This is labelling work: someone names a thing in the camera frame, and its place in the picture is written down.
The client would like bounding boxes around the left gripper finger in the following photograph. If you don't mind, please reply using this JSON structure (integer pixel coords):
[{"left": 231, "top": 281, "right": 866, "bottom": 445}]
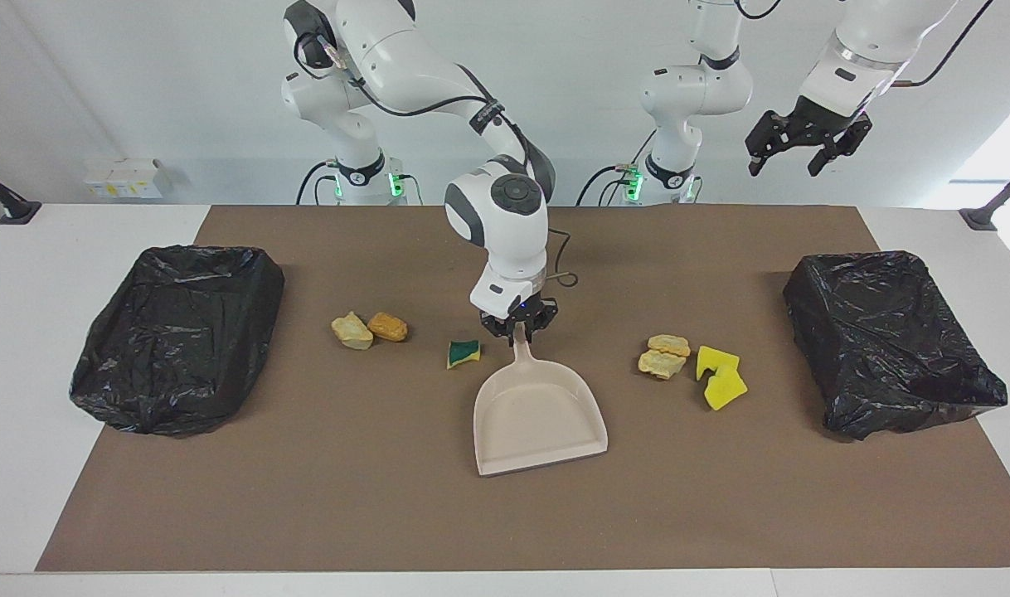
[
  {"left": 808, "top": 116, "right": 873, "bottom": 177},
  {"left": 745, "top": 113, "right": 796, "bottom": 177}
]

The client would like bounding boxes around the beige plastic dustpan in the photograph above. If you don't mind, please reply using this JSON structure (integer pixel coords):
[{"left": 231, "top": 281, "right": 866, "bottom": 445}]
[{"left": 473, "top": 328, "right": 609, "bottom": 478}]

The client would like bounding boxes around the brown rounded foam chunk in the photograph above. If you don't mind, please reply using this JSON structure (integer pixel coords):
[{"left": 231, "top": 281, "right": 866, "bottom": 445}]
[{"left": 367, "top": 312, "right": 409, "bottom": 343}]

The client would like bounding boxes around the pale jagged foam chunk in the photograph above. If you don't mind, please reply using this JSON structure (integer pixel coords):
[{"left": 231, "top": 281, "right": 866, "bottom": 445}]
[{"left": 331, "top": 311, "right": 375, "bottom": 352}]

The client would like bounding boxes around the notched yellow green sponge piece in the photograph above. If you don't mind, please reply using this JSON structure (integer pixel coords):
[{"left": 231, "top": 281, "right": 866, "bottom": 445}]
[{"left": 696, "top": 345, "right": 741, "bottom": 381}]

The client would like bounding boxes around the yellow sponge chunk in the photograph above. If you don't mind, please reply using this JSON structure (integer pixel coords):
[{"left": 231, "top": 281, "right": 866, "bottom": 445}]
[{"left": 703, "top": 371, "right": 749, "bottom": 412}]

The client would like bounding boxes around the black bag lined bin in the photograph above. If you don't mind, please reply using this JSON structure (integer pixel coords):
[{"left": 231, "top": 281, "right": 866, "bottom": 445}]
[
  {"left": 69, "top": 245, "right": 286, "bottom": 437},
  {"left": 783, "top": 250, "right": 1009, "bottom": 442}
]

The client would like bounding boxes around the brown table mat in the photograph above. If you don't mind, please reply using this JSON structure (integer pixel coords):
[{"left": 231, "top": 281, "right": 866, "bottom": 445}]
[{"left": 35, "top": 205, "right": 1010, "bottom": 573}]

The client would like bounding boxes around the left arm gripper cable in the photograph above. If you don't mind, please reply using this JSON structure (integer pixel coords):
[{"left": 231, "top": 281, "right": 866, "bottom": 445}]
[{"left": 733, "top": 0, "right": 995, "bottom": 88}]

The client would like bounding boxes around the arm gripper cable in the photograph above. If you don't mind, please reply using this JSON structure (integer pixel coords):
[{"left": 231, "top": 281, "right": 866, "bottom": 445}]
[
  {"left": 733, "top": 0, "right": 995, "bottom": 88},
  {"left": 294, "top": 21, "right": 579, "bottom": 289}
]

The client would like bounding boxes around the black arm base cable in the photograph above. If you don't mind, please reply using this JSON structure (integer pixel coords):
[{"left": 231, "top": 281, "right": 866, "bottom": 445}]
[
  {"left": 575, "top": 164, "right": 632, "bottom": 206},
  {"left": 296, "top": 160, "right": 340, "bottom": 206}
]

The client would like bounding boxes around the black camera stand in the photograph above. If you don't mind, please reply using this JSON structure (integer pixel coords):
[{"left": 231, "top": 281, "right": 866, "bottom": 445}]
[
  {"left": 959, "top": 160, "right": 1010, "bottom": 232},
  {"left": 0, "top": 159, "right": 43, "bottom": 226}
]

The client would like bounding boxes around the right arm gripper cable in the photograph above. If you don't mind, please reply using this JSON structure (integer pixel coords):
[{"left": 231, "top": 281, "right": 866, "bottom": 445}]
[{"left": 294, "top": 21, "right": 579, "bottom": 289}]

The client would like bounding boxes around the white wall outlet box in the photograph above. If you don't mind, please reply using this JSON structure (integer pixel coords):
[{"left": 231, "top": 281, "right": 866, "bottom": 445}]
[{"left": 107, "top": 158, "right": 172, "bottom": 200}]

